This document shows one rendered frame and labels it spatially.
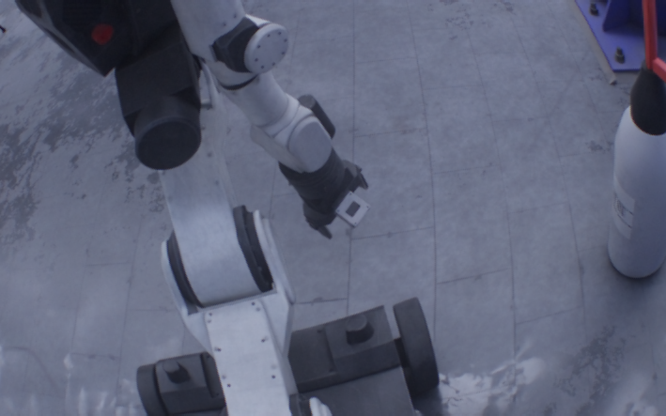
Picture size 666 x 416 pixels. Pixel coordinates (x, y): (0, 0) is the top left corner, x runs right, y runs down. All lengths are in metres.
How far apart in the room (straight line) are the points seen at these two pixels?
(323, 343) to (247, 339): 0.20
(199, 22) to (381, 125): 1.11
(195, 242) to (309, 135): 0.24
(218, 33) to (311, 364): 0.63
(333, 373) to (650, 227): 0.73
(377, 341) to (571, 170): 0.75
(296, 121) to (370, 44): 1.16
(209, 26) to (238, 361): 0.52
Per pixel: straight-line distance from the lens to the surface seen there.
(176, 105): 1.14
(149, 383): 1.43
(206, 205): 1.26
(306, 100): 1.27
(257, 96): 1.12
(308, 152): 1.22
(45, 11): 0.99
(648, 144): 1.33
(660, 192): 1.39
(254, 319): 1.23
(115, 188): 2.20
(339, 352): 1.33
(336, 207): 1.38
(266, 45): 1.04
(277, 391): 1.15
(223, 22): 0.99
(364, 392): 1.32
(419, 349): 1.34
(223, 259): 1.24
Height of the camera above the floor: 1.29
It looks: 43 degrees down
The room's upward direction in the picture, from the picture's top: 20 degrees counter-clockwise
